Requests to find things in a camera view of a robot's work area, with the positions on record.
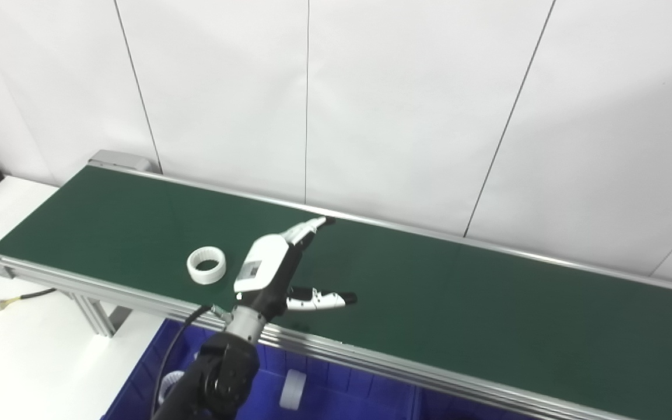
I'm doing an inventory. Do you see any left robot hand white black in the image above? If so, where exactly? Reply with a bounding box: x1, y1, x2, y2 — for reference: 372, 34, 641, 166
233, 216, 358, 321

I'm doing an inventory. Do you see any white ring gear part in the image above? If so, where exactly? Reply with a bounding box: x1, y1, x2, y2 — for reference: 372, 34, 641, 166
186, 246, 227, 285
159, 370, 186, 405

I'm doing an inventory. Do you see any white short cylinder part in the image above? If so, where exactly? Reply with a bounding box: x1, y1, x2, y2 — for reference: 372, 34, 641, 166
279, 369, 307, 411

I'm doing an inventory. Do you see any green conveyor belt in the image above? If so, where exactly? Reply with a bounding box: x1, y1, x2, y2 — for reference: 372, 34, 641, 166
0, 150, 672, 420
0, 165, 672, 420

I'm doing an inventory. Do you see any blue bin with white parts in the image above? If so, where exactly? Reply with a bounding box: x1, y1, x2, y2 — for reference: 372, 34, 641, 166
101, 318, 419, 420

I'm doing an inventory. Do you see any grey conveyor motor housing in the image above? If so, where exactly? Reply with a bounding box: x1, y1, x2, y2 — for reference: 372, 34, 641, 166
87, 149, 153, 173

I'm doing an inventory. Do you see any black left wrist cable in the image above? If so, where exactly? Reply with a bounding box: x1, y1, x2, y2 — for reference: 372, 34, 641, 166
149, 303, 233, 418

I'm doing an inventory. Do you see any black cable with taped connector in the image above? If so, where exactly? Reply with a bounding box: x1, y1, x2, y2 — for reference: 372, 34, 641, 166
0, 287, 58, 325

